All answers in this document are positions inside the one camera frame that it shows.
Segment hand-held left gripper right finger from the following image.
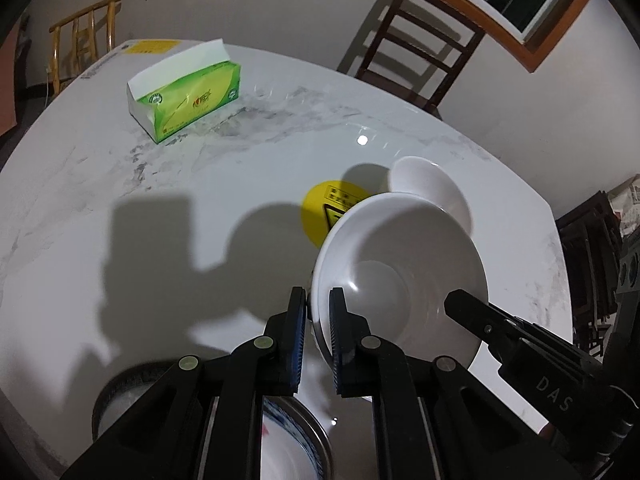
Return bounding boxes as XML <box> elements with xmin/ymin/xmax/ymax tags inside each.
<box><xmin>327</xmin><ymin>287</ymin><xmax>581</xmax><ymax>480</ymax></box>

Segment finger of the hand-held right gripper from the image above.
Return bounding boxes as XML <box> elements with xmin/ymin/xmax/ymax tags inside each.
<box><xmin>444</xmin><ymin>289</ymin><xmax>526</xmax><ymax>366</ymax></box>

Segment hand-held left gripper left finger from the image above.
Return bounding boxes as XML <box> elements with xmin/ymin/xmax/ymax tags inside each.
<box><xmin>60</xmin><ymin>286</ymin><xmax>307</xmax><ymax>480</ymax></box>

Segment white bowl blue band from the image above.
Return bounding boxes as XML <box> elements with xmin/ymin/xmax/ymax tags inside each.
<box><xmin>310</xmin><ymin>191</ymin><xmax>490</xmax><ymax>368</ymax></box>

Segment small blue floral plate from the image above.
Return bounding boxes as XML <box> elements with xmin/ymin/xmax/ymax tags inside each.
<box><xmin>260</xmin><ymin>395</ymin><xmax>335</xmax><ymax>480</ymax></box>

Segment dark wooden stools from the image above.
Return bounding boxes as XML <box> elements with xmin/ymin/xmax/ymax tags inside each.
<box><xmin>555</xmin><ymin>190</ymin><xmax>626</xmax><ymax>361</ymax></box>

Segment round yellow sticker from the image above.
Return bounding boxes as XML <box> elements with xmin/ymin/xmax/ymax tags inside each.
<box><xmin>302</xmin><ymin>180</ymin><xmax>373</xmax><ymax>248</ymax></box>

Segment white pink rabbit print bowl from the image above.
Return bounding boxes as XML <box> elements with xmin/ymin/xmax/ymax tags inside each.
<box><xmin>390</xmin><ymin>156</ymin><xmax>474</xmax><ymax>233</ymax></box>

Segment plastic bags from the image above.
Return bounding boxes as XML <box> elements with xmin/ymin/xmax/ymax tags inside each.
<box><xmin>607</xmin><ymin>175</ymin><xmax>640</xmax><ymax>223</ymax></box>

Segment large blue floral plate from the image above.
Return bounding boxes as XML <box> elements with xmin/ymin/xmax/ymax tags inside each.
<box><xmin>91</xmin><ymin>360</ymin><xmax>173</xmax><ymax>443</ymax></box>

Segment green tissue box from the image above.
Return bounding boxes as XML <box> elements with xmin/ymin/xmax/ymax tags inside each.
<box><xmin>126</xmin><ymin>38</ymin><xmax>242</xmax><ymax>145</ymax></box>

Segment dark wooden chair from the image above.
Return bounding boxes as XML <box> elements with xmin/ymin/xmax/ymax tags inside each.
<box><xmin>337</xmin><ymin>0</ymin><xmax>487</xmax><ymax>121</ymax></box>

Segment rectangular yellow sticker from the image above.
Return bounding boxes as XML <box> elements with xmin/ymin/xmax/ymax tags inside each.
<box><xmin>122</xmin><ymin>39</ymin><xmax>181</xmax><ymax>56</ymax></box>

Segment yellow bamboo chair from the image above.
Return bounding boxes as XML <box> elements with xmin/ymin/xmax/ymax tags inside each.
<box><xmin>48</xmin><ymin>0</ymin><xmax>123</xmax><ymax>96</ymax></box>

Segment brown wooden panel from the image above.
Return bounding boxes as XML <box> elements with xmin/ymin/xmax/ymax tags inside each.
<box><xmin>0</xmin><ymin>15</ymin><xmax>22</xmax><ymax>136</ymax></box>

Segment wooden window frame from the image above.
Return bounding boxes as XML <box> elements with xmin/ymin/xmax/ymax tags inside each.
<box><xmin>360</xmin><ymin>0</ymin><xmax>598</xmax><ymax>73</ymax></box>

